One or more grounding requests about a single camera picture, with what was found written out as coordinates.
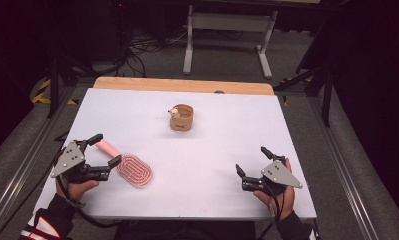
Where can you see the aluminium floor rail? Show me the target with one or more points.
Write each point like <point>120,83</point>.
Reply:
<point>343,173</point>
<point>23,166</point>

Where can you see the yellow black hazard tape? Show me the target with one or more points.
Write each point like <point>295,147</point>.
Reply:
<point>40,95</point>
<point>284,100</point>

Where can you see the grey metal frame desk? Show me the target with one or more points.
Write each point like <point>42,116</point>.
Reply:
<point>230,22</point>

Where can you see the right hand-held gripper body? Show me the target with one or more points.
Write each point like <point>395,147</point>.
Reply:
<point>280,175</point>

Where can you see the person's left hand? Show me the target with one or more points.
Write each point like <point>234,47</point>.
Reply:
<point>75,190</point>

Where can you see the black metal stand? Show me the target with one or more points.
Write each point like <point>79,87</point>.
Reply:
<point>53,86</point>
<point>326,100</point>

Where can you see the person's right hand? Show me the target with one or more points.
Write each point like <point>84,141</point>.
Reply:
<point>285,203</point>

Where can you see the tan holder with bear figure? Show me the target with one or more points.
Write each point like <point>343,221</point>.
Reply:
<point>182,125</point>

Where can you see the pink hairbrush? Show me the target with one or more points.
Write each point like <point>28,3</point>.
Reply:
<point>133,170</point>

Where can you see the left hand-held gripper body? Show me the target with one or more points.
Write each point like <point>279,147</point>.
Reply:
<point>68,160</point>

